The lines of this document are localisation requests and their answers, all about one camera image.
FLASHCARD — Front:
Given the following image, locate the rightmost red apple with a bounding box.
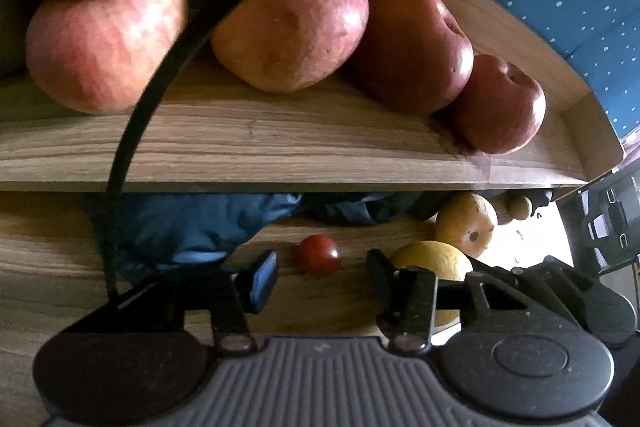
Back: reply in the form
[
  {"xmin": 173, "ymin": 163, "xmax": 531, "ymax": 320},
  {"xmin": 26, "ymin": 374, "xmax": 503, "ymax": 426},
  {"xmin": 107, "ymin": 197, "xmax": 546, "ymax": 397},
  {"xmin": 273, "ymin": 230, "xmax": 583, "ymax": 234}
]
[{"xmin": 454, "ymin": 54, "xmax": 547, "ymax": 154}]

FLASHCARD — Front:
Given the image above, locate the small tan round fruit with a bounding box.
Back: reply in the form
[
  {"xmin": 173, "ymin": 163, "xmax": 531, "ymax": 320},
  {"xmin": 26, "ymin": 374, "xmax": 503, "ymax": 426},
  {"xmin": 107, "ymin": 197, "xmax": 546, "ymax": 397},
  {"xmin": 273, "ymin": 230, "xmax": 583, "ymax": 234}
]
[{"xmin": 508, "ymin": 195, "xmax": 534, "ymax": 221}]

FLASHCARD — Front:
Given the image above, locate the black cable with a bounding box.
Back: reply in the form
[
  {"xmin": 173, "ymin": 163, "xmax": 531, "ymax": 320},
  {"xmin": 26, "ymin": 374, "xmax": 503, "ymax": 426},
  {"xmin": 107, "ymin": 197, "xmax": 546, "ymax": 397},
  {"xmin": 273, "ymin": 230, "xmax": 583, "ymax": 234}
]
[{"xmin": 102, "ymin": 0, "xmax": 342, "ymax": 306}]

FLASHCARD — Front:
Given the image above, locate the leftmost red apple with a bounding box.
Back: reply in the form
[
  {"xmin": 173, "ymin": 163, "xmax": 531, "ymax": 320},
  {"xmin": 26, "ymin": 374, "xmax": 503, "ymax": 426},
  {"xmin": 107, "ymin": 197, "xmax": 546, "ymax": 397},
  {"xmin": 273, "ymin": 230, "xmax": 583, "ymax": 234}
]
[{"xmin": 25, "ymin": 0, "xmax": 188, "ymax": 115}]

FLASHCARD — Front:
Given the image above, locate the red apple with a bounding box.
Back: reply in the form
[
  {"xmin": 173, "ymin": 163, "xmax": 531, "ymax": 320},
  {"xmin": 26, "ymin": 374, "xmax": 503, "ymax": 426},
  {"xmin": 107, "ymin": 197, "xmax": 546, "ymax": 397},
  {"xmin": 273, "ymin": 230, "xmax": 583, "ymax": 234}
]
[
  {"xmin": 210, "ymin": 0, "xmax": 369, "ymax": 93},
  {"xmin": 25, "ymin": 0, "xmax": 188, "ymax": 115},
  {"xmin": 454, "ymin": 54, "xmax": 547, "ymax": 154},
  {"xmin": 347, "ymin": 0, "xmax": 474, "ymax": 117}
]

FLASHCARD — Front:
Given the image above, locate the wooden desk shelf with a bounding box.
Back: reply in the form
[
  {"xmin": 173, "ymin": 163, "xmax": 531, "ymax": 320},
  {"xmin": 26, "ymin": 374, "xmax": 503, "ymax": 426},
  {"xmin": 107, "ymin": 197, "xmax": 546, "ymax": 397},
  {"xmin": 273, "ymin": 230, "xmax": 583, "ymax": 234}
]
[{"xmin": 1, "ymin": 0, "xmax": 624, "ymax": 352}]

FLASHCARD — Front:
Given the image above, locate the large yellow lemon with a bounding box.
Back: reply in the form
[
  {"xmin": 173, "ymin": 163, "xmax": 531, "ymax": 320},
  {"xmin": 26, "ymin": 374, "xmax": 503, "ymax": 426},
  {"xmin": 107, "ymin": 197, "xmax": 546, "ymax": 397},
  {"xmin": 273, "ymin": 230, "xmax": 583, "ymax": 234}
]
[{"xmin": 389, "ymin": 239, "xmax": 474, "ymax": 329}]

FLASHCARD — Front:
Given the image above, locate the dark blue cloth under shelf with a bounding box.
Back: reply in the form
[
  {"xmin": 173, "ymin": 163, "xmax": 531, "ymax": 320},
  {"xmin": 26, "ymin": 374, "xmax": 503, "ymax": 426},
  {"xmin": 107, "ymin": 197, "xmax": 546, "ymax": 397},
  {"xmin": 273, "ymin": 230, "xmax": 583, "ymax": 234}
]
[{"xmin": 92, "ymin": 190, "xmax": 554, "ymax": 281}]

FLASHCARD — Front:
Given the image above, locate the striped cream pepino melon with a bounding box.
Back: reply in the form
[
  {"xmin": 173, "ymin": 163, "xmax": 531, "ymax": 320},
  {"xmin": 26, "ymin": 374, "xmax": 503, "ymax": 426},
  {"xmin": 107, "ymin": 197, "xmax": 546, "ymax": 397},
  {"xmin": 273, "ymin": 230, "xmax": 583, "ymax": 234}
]
[{"xmin": 435, "ymin": 192, "xmax": 498, "ymax": 258}]

